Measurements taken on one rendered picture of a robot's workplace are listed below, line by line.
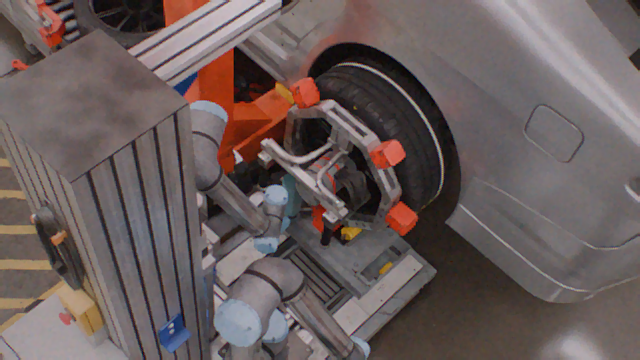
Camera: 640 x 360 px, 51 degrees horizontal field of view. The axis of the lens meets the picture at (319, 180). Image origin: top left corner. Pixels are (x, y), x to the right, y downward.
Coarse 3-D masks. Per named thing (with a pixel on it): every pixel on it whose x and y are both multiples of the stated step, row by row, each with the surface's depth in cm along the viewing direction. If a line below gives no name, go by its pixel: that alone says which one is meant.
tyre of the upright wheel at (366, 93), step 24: (336, 72) 253; (360, 72) 247; (384, 72) 247; (336, 96) 244; (360, 96) 237; (384, 96) 239; (384, 120) 234; (408, 120) 238; (432, 120) 243; (408, 144) 236; (432, 144) 243; (408, 168) 237; (432, 168) 245; (336, 192) 285; (408, 192) 245; (432, 192) 253
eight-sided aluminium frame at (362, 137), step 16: (288, 112) 259; (304, 112) 250; (320, 112) 242; (336, 112) 243; (288, 128) 266; (288, 144) 273; (368, 144) 233; (368, 160) 237; (384, 176) 238; (384, 192) 240; (400, 192) 243; (384, 208) 247; (352, 224) 271; (368, 224) 262; (384, 224) 256
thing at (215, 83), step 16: (176, 0) 208; (192, 0) 201; (208, 0) 205; (176, 16) 214; (208, 64) 227; (224, 64) 233; (208, 80) 233; (224, 80) 240; (192, 96) 239; (208, 96) 239; (224, 96) 247; (224, 144) 270; (224, 160) 277
